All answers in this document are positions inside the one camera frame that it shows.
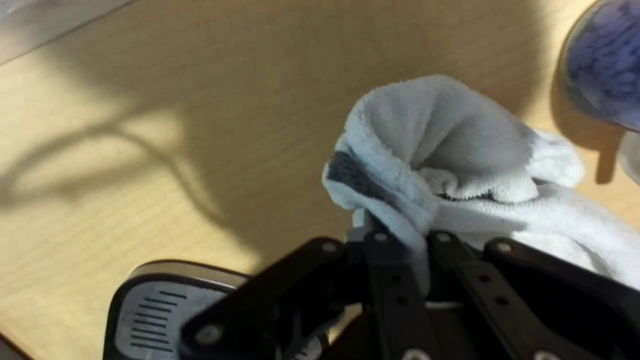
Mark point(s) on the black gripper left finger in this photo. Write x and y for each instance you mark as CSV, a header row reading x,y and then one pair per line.
x,y
283,309

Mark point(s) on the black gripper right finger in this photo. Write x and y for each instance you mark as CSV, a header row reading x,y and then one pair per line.
x,y
514,302

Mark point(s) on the light grey towel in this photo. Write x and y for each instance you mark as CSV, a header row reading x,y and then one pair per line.
x,y
435,154

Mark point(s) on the coffee maker drip tray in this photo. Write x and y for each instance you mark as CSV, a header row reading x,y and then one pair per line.
x,y
148,309

